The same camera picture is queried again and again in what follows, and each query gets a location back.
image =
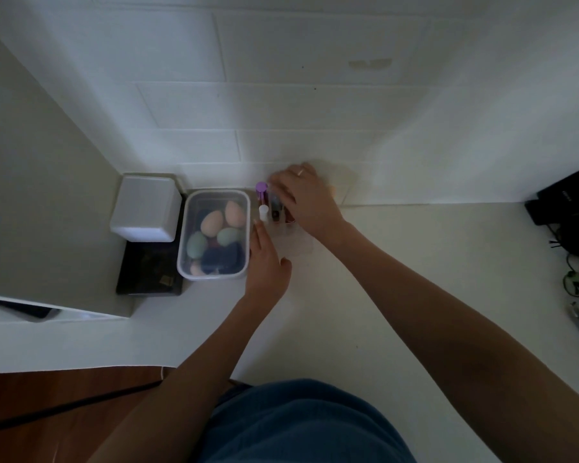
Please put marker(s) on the person's right hand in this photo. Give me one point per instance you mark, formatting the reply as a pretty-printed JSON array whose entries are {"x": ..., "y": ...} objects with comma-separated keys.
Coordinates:
[{"x": 311, "y": 202}]

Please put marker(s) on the person's left hand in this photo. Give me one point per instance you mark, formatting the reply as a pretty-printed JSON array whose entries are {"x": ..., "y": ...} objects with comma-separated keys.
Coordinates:
[{"x": 264, "y": 269}]

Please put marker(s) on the person's left thumb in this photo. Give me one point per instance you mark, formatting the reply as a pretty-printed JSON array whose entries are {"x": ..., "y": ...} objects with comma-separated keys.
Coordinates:
[{"x": 286, "y": 266}]

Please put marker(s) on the person's right fingers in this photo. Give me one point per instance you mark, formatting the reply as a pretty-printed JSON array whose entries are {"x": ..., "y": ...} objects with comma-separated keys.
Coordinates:
[{"x": 283, "y": 184}]

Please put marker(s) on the person's left forearm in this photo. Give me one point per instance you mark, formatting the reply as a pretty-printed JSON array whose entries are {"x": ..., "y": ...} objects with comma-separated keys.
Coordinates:
[{"x": 193, "y": 380}]

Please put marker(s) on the person's right forearm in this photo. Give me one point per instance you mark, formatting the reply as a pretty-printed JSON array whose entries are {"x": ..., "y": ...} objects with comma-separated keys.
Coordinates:
[{"x": 453, "y": 347}]

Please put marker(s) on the purple capped tube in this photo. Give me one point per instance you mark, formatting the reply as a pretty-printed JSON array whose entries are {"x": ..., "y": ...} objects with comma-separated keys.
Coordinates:
[{"x": 261, "y": 188}]

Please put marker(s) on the small dark bottle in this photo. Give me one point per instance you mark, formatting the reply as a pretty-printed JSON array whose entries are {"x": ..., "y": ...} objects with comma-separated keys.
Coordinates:
[{"x": 276, "y": 209}]

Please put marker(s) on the small red cosmetic item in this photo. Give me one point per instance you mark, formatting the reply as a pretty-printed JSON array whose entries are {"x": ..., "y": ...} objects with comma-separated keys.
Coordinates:
[{"x": 287, "y": 217}]

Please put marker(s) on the small white bottle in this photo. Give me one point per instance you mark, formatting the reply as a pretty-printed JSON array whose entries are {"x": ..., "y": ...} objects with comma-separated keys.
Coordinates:
[{"x": 263, "y": 213}]

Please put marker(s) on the clear acrylic organizer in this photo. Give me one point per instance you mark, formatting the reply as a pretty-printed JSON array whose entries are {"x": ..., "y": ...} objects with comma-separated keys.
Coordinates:
[{"x": 340, "y": 185}]

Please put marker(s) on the pile of coloured makeup sponges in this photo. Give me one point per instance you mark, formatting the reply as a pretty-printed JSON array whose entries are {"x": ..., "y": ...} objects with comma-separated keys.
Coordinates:
[{"x": 214, "y": 236}]

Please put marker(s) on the clear plastic storage container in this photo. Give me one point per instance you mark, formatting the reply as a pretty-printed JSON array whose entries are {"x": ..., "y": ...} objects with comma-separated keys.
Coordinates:
[{"x": 193, "y": 202}]

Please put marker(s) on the black flat box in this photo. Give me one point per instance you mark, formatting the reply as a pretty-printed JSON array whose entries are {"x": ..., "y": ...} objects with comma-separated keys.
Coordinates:
[{"x": 147, "y": 267}]

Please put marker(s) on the white square box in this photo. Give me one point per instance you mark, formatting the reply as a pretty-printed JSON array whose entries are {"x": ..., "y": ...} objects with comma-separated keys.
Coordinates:
[{"x": 145, "y": 207}]

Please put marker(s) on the person's blue clothing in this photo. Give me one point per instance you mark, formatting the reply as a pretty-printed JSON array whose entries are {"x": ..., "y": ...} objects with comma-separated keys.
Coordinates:
[{"x": 299, "y": 424}]

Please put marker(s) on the dark flat tablet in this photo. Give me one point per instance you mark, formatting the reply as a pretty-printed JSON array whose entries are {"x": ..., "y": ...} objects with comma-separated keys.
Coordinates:
[{"x": 26, "y": 309}]

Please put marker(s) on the black electronic device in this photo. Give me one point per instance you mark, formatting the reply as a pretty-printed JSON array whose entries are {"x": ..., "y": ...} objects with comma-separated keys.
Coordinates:
[{"x": 569, "y": 197}]

